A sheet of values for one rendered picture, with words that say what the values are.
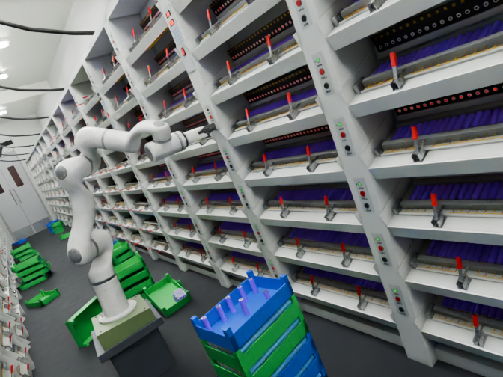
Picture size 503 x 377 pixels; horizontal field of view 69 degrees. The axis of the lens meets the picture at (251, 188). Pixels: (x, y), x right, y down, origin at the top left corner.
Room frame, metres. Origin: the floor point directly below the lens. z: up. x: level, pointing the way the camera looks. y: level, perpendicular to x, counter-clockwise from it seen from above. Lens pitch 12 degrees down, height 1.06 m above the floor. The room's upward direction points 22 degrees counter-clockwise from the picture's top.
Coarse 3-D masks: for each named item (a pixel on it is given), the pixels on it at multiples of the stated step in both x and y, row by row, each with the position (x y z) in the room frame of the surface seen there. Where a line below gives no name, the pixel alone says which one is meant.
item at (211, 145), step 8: (192, 128) 2.25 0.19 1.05; (192, 144) 2.05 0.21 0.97; (200, 144) 1.93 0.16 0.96; (208, 144) 1.81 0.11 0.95; (216, 144) 1.76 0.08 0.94; (184, 152) 2.07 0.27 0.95; (192, 152) 1.99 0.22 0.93; (200, 152) 1.93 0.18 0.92; (208, 152) 1.87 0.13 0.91; (176, 160) 2.23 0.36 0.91
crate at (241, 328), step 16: (272, 288) 1.25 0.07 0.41; (288, 288) 1.16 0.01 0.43; (224, 304) 1.22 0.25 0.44; (256, 304) 1.19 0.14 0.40; (272, 304) 1.11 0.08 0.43; (192, 320) 1.12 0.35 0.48; (208, 320) 1.17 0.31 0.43; (240, 320) 1.13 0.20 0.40; (256, 320) 1.05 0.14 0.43; (208, 336) 1.08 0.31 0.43; (224, 336) 1.00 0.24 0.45; (240, 336) 1.01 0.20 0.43
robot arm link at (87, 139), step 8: (88, 128) 1.65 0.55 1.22; (96, 128) 1.65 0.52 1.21; (80, 136) 1.64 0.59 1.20; (88, 136) 1.62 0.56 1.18; (96, 136) 1.61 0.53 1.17; (80, 144) 1.64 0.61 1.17; (88, 144) 1.64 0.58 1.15; (96, 144) 1.62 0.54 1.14; (88, 152) 1.67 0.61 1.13; (96, 152) 1.70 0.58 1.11; (96, 160) 1.74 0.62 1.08; (96, 168) 1.76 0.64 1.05
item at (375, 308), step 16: (304, 272) 1.67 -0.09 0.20; (320, 272) 1.59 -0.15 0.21; (304, 288) 1.60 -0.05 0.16; (320, 288) 1.52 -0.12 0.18; (336, 288) 1.47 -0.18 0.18; (352, 288) 1.38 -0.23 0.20; (368, 288) 1.34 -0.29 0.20; (336, 304) 1.39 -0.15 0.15; (352, 304) 1.34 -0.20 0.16; (368, 304) 1.29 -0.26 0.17; (384, 304) 1.24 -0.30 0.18; (384, 320) 1.20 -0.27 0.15
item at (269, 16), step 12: (156, 0) 2.15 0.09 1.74; (144, 12) 2.31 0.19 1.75; (276, 12) 1.47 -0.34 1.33; (252, 24) 1.60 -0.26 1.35; (264, 24) 1.54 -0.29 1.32; (168, 36) 2.18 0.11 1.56; (240, 36) 1.68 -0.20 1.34; (156, 48) 2.34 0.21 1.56; (288, 72) 1.51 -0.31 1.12; (264, 84) 1.65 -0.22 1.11
